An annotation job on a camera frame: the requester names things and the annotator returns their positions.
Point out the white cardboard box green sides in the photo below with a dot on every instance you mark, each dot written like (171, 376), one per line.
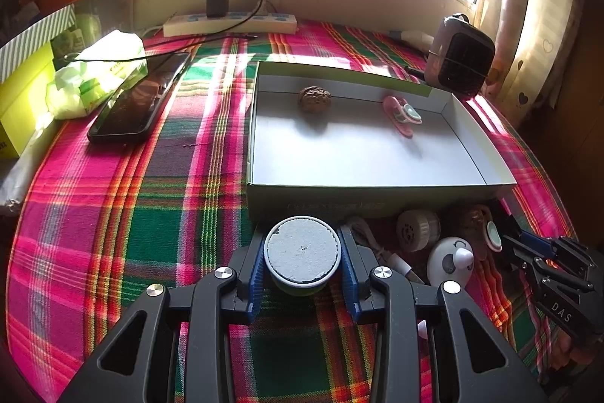
(354, 148)

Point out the heart print curtain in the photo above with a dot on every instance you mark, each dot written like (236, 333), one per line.
(533, 6)

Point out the black smartphone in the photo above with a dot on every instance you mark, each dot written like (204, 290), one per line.
(137, 101)

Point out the white panda toy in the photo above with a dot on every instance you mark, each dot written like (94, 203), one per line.
(446, 263)

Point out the pink green plaid tablecloth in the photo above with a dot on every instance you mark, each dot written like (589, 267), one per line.
(141, 219)

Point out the small black object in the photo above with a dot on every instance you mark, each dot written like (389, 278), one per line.
(416, 71)

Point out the green jar with white lid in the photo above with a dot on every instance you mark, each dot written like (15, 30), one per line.
(302, 249)

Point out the small white black heater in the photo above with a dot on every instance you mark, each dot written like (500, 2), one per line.
(460, 58)

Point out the white power strip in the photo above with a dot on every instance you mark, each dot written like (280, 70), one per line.
(236, 25)

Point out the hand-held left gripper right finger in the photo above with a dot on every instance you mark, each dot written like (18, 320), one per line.
(351, 285)

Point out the glass tank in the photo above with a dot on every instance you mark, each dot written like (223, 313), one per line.
(113, 11)

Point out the black charger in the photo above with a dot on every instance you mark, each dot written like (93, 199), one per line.
(217, 1)

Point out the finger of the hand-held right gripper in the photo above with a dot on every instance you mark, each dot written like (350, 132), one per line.
(538, 244)
(519, 253)

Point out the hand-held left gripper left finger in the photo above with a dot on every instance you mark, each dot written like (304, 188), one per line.
(252, 289)

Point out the white plastic sheet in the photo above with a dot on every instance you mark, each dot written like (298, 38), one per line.
(19, 181)

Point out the white plug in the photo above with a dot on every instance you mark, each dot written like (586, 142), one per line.
(271, 8)

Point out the white round perforated cap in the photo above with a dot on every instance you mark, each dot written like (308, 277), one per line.
(417, 230)

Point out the green striped white box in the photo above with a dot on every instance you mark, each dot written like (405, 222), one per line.
(33, 39)

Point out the green tissue pack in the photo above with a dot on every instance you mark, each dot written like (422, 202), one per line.
(94, 68)

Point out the yellow-green box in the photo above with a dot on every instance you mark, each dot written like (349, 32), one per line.
(23, 110)

